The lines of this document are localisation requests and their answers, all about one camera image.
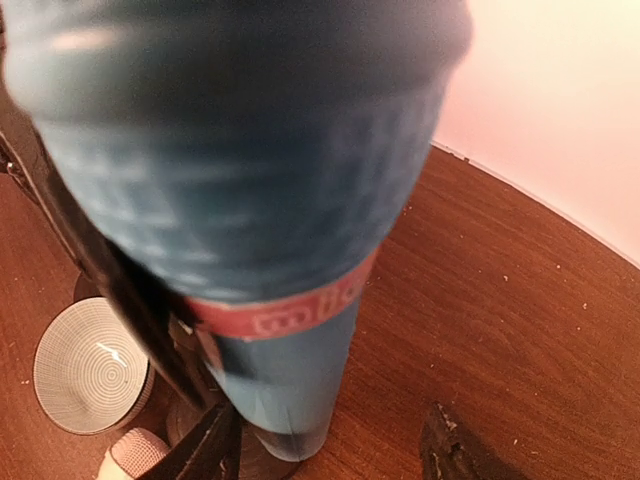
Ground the black microphone stand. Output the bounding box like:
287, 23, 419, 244
0, 89, 301, 480

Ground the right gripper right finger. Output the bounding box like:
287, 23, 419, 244
419, 402, 527, 480

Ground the green ceramic bowl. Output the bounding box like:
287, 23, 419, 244
33, 297, 155, 436

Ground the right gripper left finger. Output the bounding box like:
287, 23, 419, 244
140, 402, 240, 480

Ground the pink toy microphone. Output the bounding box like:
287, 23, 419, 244
96, 428, 169, 480

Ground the blue toy microphone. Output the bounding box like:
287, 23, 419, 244
2, 1, 473, 462

